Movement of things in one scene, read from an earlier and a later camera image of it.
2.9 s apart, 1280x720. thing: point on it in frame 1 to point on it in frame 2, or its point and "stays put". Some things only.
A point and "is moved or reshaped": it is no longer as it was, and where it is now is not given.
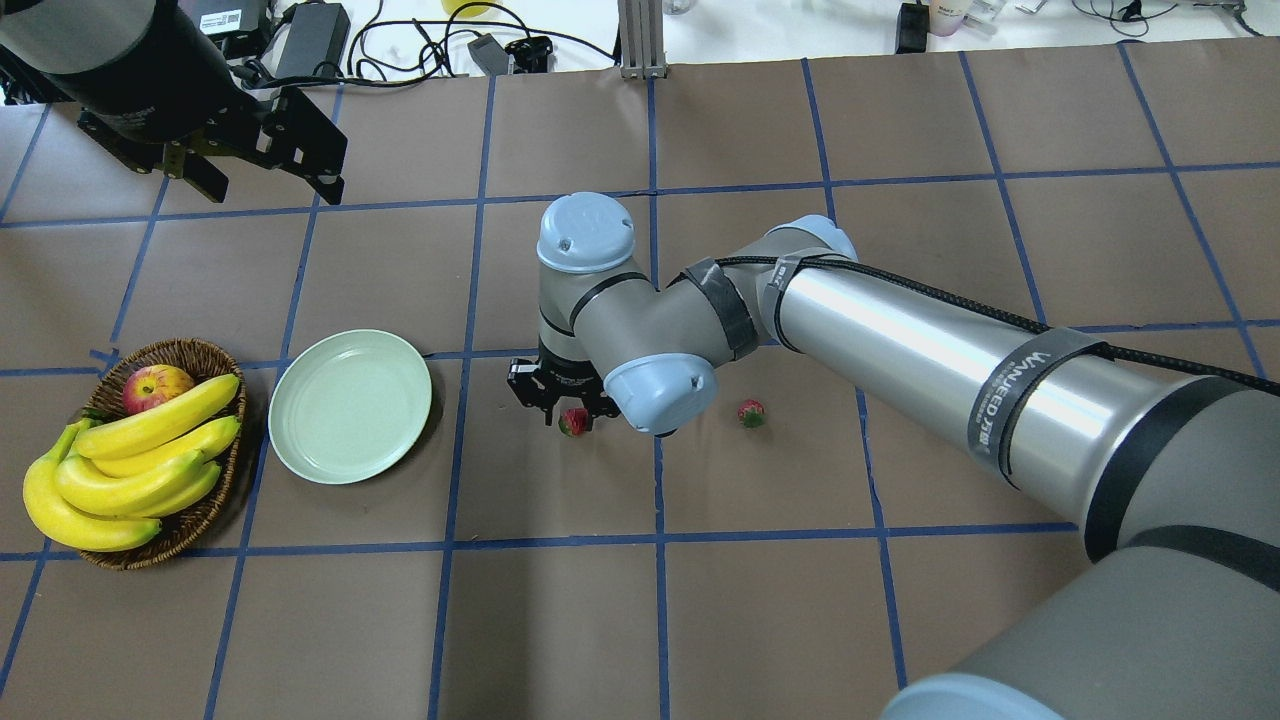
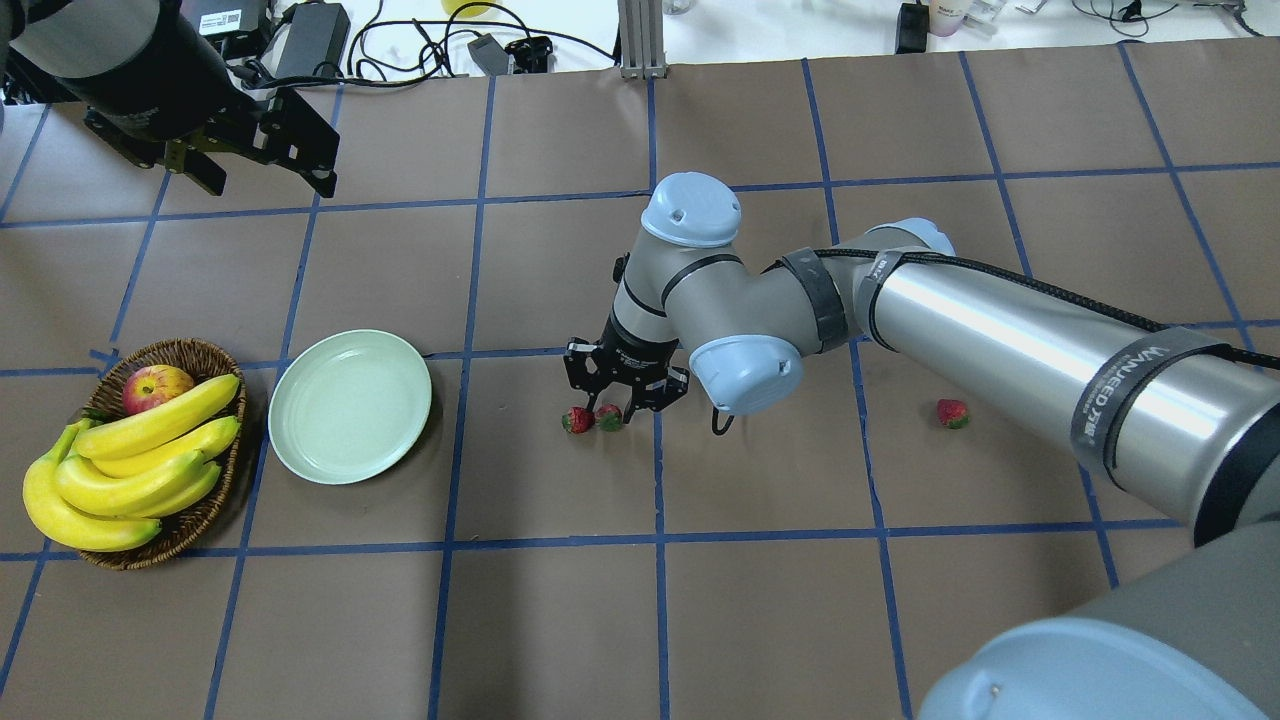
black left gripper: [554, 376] to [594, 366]
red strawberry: [751, 413] is moved or reshaped
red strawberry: [574, 422] stays put
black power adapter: [318, 34] stays put
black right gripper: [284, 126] stays put
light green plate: [347, 404] stays put
